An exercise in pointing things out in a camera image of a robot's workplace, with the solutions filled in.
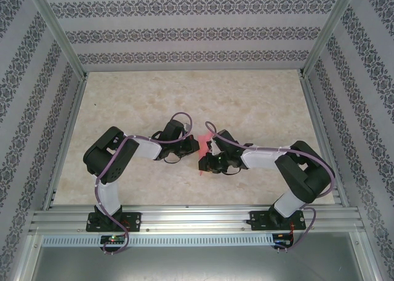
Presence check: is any pink square paper sheet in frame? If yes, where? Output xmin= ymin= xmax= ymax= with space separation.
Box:
xmin=196 ymin=132 xmax=216 ymax=176

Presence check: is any grey sheet metal panel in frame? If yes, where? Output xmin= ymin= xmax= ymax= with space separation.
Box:
xmin=30 ymin=247 xmax=370 ymax=281

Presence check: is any aluminium mounting rail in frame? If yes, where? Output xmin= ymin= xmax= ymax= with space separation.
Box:
xmin=29 ymin=204 xmax=366 ymax=232

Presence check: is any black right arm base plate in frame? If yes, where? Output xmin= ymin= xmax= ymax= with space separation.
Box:
xmin=249 ymin=210 xmax=306 ymax=232

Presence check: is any slotted grey cable duct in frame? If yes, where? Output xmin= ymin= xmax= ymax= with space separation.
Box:
xmin=41 ymin=234 xmax=275 ymax=247

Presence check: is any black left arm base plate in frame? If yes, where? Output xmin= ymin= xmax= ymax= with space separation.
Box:
xmin=87 ymin=212 xmax=142 ymax=233

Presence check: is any aluminium side rail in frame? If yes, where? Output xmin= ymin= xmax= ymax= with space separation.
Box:
xmin=300 ymin=73 xmax=350 ymax=208
xmin=41 ymin=73 xmax=89 ymax=211

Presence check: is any aluminium frame post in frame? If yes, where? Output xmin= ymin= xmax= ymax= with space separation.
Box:
xmin=298 ymin=0 xmax=361 ymax=79
xmin=26 ymin=0 xmax=89 ymax=79

